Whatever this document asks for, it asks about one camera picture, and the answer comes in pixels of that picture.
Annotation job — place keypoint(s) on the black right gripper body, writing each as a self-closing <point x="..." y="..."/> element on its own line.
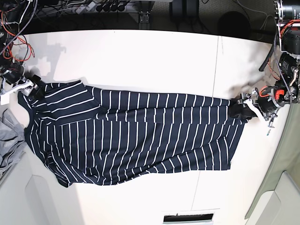
<point x="12" y="73"/>

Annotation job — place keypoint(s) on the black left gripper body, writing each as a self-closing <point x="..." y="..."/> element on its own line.
<point x="268" y="99"/>

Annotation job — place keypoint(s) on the navy white striped t-shirt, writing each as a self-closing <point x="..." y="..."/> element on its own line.
<point x="84" y="134"/>

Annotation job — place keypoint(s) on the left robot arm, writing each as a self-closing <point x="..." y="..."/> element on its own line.
<point x="285" y="51"/>

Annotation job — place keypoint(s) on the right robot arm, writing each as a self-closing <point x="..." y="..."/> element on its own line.
<point x="15" y="16"/>

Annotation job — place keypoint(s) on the grey cloth pile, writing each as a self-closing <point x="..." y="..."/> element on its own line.
<point x="12" y="141"/>

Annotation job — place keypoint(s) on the black round object on floor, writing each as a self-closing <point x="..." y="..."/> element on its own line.
<point x="233" y="24"/>

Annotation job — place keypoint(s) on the black power strip with plugs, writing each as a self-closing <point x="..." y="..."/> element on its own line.
<point x="91" y="6"/>

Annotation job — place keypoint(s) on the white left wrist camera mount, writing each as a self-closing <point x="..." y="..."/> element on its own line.
<point x="250" y="99"/>

